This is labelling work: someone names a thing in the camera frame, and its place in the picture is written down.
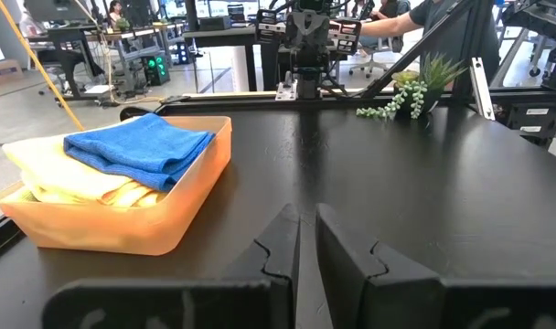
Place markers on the yellow microfiber towel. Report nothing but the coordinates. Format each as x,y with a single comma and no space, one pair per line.
54,169

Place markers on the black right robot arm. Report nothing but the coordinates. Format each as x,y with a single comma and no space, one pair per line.
311,82

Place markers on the grey office chair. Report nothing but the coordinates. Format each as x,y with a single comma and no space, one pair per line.
378,45

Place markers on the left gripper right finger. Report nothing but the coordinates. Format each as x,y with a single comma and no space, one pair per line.
420,306

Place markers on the small black equipment box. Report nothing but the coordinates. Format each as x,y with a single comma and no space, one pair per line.
216,23

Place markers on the orange microfiber towel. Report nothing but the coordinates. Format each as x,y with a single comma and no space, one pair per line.
131,196

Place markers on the computer tower green lights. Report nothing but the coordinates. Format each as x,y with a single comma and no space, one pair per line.
157,68

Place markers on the orange translucent plastic bin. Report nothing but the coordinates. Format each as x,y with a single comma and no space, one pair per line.
122,233

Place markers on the silver metal bracket strip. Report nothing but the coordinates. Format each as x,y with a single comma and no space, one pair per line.
483,87

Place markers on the blue microfiber towel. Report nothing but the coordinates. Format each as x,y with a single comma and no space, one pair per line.
141,146

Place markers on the artificial succulent plant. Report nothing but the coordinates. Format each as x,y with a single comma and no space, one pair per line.
435,73

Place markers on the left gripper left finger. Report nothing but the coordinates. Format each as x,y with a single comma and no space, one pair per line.
191,306

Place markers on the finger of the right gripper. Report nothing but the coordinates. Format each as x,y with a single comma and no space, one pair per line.
344,36
269,27

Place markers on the person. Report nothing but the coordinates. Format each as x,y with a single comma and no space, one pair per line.
115,8
442,13

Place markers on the cardboard box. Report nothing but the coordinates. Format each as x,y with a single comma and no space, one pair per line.
3,73

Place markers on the black office desk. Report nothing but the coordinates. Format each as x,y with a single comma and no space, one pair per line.
67,36
218,36

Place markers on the black control box white labels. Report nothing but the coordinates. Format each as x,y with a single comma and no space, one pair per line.
534,123

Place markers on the computer tower blue lights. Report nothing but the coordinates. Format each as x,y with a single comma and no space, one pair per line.
182,52

